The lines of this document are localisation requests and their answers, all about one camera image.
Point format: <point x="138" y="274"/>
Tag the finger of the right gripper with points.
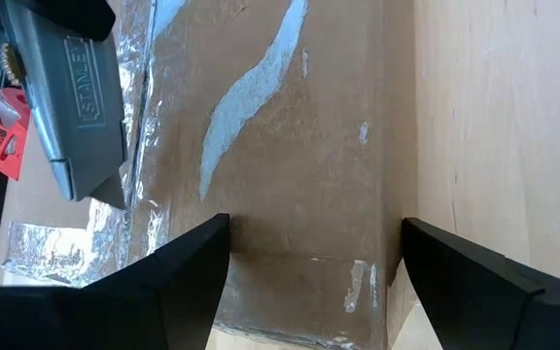
<point x="76" y="14"/>

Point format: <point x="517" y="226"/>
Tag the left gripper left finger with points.
<point x="115" y="316"/>

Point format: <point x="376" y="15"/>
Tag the brown taped cardboard box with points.
<point x="299" y="170"/>

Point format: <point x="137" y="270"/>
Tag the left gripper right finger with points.
<point x="503" y="316"/>

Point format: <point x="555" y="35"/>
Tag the grey utility knife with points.
<point x="76" y="121"/>

